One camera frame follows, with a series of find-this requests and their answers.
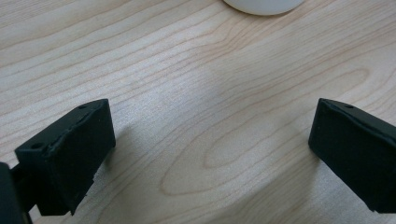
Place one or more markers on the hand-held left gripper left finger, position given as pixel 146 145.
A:
pixel 67 155

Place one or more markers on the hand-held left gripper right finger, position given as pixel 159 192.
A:
pixel 358 152

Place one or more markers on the plain white cup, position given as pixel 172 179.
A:
pixel 263 6

